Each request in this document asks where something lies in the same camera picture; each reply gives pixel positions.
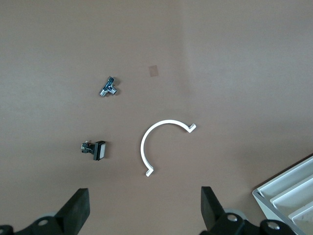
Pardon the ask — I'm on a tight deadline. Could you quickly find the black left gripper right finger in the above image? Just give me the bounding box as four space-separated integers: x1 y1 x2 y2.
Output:
199 187 298 235

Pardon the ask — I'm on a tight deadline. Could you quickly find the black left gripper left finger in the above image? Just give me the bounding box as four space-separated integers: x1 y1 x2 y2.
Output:
0 188 90 235

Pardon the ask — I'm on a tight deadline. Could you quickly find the white plastic drawer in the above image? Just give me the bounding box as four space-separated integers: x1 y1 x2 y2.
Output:
270 175 313 210
288 203 313 230
258 155 313 197

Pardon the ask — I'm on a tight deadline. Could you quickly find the white plastic drawer cabinet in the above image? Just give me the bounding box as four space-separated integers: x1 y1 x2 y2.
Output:
252 153 313 235

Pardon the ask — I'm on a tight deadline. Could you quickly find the small blue potentiometer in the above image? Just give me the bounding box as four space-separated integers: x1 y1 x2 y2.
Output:
99 76 118 97

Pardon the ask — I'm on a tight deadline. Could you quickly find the black rectangular button switch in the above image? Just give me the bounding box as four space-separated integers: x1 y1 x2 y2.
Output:
80 140 108 162

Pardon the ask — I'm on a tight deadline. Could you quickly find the white curved plastic bracket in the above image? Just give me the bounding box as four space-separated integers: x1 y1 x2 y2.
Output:
140 119 198 177

